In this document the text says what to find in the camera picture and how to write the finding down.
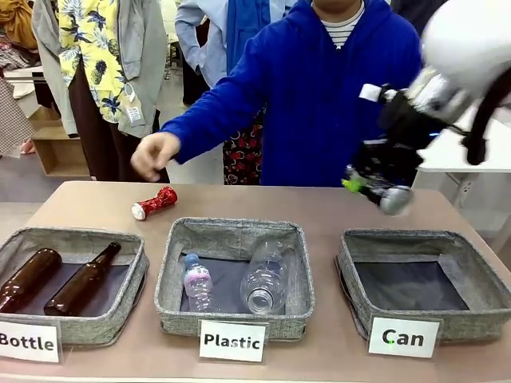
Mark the grey fabric basket for plastic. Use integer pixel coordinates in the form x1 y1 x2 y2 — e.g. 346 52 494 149
154 216 316 341

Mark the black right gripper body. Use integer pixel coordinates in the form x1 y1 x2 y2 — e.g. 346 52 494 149
347 85 442 191

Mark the person in blue hoodie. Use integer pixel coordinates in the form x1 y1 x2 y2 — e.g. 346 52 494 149
159 0 426 188

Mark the red floral black skirt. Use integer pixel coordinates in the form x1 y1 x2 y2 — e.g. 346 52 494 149
222 106 267 187

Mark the white Plastic sign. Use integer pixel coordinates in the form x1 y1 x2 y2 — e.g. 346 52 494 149
198 318 268 364

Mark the person's right hand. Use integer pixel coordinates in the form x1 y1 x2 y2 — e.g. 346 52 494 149
130 132 181 183

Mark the person in yellow floral shirt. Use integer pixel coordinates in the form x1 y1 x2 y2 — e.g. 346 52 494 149
30 0 171 183

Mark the white Bottle sign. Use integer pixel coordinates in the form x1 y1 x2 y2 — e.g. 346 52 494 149
0 320 64 365

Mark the white paper clothing tag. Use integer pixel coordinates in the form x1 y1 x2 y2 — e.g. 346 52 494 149
124 82 145 129

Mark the grey fabric basket for bottles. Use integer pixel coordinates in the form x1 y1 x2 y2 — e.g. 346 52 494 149
0 227 150 346

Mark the crushed black and silver can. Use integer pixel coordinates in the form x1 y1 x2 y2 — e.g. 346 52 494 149
358 184 414 217

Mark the white side table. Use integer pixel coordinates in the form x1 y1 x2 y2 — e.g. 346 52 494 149
410 105 511 232

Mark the grey fabric basket for cans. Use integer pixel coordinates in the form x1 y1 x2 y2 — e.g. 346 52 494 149
336 227 511 345

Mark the white Can sign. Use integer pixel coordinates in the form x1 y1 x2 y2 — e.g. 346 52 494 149
367 314 443 359

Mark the wooden shelf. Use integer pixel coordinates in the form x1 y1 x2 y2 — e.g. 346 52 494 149
29 106 93 179

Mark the crushed red can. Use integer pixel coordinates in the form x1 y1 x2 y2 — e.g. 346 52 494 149
131 185 178 222

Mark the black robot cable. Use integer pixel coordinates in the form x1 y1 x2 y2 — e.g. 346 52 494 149
461 89 504 167

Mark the brown glass bottle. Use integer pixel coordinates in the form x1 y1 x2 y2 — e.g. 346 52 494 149
0 247 63 314
43 241 122 318

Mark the large clear plastic bottle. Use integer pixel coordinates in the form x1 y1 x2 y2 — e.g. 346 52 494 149
240 239 297 316

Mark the blue-sleeved right forearm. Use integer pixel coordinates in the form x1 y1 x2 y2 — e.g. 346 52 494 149
159 81 267 165

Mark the small pink-labelled plastic bottle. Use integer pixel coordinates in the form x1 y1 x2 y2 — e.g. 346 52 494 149
183 252 215 314

